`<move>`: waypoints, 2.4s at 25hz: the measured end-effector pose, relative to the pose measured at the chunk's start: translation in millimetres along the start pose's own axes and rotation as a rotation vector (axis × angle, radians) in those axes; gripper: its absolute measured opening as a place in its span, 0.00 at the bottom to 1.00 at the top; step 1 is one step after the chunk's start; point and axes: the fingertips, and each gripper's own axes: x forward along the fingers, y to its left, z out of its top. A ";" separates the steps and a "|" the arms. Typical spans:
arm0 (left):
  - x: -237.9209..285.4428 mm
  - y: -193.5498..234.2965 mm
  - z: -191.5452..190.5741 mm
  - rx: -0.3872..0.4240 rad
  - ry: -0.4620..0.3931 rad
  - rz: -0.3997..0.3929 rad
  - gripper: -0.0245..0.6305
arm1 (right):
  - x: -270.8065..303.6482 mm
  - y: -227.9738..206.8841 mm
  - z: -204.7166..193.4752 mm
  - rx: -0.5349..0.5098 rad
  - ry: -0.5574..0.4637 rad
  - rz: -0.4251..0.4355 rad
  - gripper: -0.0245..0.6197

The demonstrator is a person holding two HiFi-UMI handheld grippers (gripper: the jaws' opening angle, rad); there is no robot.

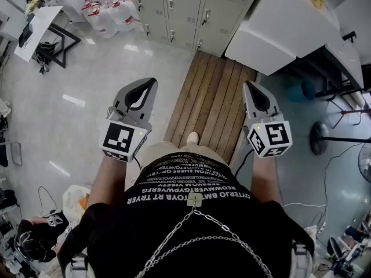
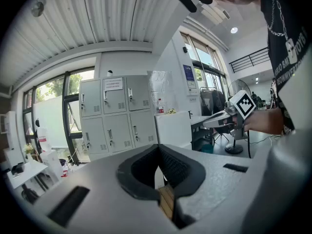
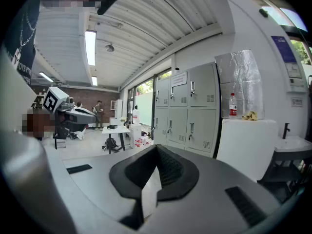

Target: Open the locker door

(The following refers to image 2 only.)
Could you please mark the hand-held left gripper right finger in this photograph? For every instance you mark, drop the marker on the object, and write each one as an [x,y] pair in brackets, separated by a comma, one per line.
[190,177]

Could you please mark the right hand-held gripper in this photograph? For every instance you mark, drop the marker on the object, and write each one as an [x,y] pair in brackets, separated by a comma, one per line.
[243,105]

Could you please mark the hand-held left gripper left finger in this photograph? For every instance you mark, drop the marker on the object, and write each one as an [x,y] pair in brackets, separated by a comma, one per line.
[124,174]

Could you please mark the grey metal locker bank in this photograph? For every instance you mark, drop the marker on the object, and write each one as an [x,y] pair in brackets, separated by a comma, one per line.
[114,130]

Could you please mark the person's right forearm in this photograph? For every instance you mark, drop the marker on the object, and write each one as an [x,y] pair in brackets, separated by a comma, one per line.
[265,122]

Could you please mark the person's right hand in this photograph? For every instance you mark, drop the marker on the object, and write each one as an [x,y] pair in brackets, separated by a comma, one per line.
[237,124]

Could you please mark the black chair with clothes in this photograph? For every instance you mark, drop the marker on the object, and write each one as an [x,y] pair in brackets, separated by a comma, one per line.
[213,101]

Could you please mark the teal bin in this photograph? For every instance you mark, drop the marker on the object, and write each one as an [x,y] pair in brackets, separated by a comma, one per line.
[207,148]

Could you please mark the wooden slat platform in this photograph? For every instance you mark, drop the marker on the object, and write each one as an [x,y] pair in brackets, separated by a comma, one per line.
[167,201]

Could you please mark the black standing fan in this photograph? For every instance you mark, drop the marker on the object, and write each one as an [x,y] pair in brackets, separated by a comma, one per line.
[240,86]

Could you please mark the yellow cloth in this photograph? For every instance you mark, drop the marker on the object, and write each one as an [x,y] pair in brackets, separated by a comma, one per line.
[171,111]

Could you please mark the clear bottle with red label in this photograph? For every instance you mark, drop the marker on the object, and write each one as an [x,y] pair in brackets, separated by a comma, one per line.
[160,106]

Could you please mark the large clear water jug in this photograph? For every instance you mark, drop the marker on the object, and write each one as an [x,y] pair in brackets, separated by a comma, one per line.
[65,169]

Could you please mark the clear plastic sheet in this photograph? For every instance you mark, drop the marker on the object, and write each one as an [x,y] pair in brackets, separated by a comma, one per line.
[162,89]

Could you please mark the black metal railing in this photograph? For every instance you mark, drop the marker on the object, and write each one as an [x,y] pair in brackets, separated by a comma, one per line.
[251,61]

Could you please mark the round ceiling light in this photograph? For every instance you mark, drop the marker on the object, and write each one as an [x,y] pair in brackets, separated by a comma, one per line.
[234,30]

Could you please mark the black printed t-shirt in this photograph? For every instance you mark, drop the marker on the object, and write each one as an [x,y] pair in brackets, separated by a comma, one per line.
[290,57]

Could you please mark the white table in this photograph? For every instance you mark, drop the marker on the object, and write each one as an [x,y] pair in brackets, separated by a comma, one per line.
[26,173]

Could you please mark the white air conditioner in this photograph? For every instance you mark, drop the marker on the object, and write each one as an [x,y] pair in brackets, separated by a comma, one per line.
[215,12]

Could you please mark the blue wall poster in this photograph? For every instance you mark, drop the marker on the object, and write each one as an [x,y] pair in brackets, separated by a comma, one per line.
[188,72]

